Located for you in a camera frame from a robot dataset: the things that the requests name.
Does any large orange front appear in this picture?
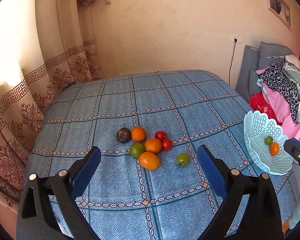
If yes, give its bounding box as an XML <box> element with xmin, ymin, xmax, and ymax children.
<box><xmin>269</xmin><ymin>142</ymin><xmax>280</xmax><ymax>156</ymax></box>

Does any large orange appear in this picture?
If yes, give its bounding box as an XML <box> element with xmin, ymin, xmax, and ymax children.
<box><xmin>139</xmin><ymin>152</ymin><xmax>160</xmax><ymax>170</ymax></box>
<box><xmin>269</xmin><ymin>142</ymin><xmax>280</xmax><ymax>156</ymax></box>

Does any green round fruit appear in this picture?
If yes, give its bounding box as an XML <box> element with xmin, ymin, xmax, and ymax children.
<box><xmin>129</xmin><ymin>142</ymin><xmax>146</xmax><ymax>159</ymax></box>

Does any red tomato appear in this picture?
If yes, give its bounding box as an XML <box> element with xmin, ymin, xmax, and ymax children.
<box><xmin>162</xmin><ymin>139</ymin><xmax>172</xmax><ymax>151</ymax></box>
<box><xmin>154</xmin><ymin>131</ymin><xmax>167</xmax><ymax>141</ymax></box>

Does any orange tangerine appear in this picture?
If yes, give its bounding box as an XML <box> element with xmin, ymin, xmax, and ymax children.
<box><xmin>131</xmin><ymin>126</ymin><xmax>147</xmax><ymax>142</ymax></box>
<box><xmin>145</xmin><ymin>138</ymin><xmax>162</xmax><ymax>154</ymax></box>

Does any green fruit bottom edge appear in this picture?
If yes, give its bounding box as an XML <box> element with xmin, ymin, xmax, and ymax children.
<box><xmin>264</xmin><ymin>136</ymin><xmax>273</xmax><ymax>145</ymax></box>

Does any light blue plastic basket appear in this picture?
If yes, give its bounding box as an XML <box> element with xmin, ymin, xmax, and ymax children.
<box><xmin>243</xmin><ymin>111</ymin><xmax>293</xmax><ymax>176</ymax></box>

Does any red blanket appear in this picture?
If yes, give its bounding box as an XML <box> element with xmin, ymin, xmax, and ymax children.
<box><xmin>248</xmin><ymin>92</ymin><xmax>282</xmax><ymax>126</ymax></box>

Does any pile of clothes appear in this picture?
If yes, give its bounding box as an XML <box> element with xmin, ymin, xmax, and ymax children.
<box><xmin>256</xmin><ymin>55</ymin><xmax>300</xmax><ymax>140</ymax></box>

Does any green tomato with stem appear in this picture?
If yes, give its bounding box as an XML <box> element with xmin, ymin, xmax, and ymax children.
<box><xmin>175</xmin><ymin>153</ymin><xmax>189</xmax><ymax>167</ymax></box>

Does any blue patterned bed cover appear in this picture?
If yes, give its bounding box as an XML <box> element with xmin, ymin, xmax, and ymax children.
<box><xmin>21</xmin><ymin>69</ymin><xmax>300</xmax><ymax>240</ymax></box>

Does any grey cushion headboard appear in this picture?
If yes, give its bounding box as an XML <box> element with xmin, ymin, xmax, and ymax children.
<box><xmin>235</xmin><ymin>42</ymin><xmax>294</xmax><ymax>102</ymax></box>

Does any dark brown avocado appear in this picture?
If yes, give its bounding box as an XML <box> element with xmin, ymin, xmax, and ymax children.
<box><xmin>116</xmin><ymin>128</ymin><xmax>132</xmax><ymax>144</ymax></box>

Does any large orange near cluster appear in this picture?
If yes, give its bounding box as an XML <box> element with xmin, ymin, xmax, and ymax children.
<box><xmin>139</xmin><ymin>152</ymin><xmax>160</xmax><ymax>170</ymax></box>

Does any beige patterned curtain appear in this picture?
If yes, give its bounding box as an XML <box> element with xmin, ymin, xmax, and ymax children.
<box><xmin>0</xmin><ymin>0</ymin><xmax>101</xmax><ymax>212</ymax></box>

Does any white wall socket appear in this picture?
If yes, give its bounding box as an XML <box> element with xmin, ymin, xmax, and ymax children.
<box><xmin>233</xmin><ymin>37</ymin><xmax>242</xmax><ymax>44</ymax></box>

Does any black power cable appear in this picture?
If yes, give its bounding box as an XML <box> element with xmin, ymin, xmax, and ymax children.
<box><xmin>228</xmin><ymin>38</ymin><xmax>239</xmax><ymax>87</ymax></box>

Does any framed wall picture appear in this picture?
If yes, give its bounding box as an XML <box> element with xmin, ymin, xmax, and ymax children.
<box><xmin>267</xmin><ymin>0</ymin><xmax>292</xmax><ymax>30</ymax></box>

